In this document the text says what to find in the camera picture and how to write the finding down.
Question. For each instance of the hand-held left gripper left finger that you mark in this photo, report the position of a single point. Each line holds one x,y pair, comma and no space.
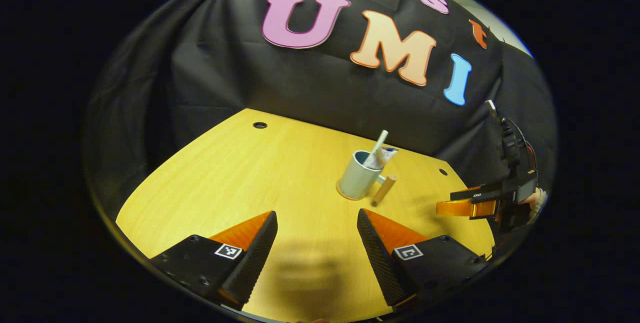
256,260

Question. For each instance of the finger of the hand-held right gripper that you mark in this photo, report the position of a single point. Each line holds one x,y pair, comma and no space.
475,195
462,209

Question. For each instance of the yellow wooden desktop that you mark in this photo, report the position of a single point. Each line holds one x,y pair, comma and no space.
240,178

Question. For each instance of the white toothbrush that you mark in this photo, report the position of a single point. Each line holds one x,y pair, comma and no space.
380,142

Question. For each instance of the white toothpaste tube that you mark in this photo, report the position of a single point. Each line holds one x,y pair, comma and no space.
386,155

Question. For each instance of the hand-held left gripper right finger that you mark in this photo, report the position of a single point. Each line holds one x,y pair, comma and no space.
379,258

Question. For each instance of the black backdrop cloth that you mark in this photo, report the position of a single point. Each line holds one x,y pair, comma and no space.
225,78

